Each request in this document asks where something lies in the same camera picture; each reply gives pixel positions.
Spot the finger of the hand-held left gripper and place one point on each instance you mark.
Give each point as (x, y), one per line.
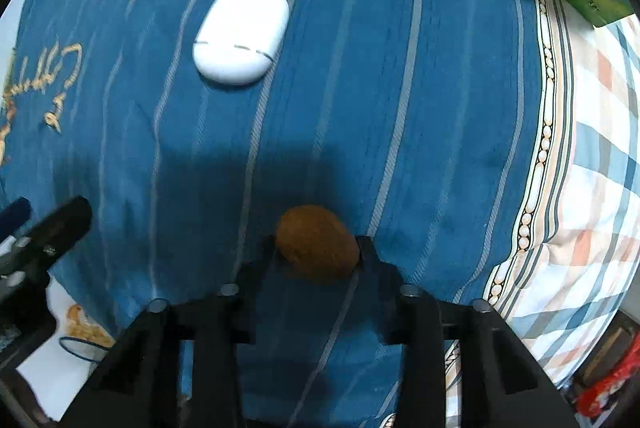
(62, 223)
(12, 215)

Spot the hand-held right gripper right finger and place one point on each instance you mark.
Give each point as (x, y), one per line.
(440, 358)

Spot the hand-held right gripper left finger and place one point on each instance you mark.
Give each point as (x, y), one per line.
(210, 358)

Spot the plaid bed sheet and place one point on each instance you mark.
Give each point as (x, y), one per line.
(600, 158)

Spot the brown walnut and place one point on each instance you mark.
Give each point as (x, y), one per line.
(315, 243)

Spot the white oval case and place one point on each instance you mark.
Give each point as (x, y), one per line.
(242, 36)

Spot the red packet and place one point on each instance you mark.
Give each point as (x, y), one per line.
(607, 388)

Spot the blue striped blanket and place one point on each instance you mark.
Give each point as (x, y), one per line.
(350, 108)

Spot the white printed paper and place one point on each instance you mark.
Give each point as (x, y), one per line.
(65, 373)

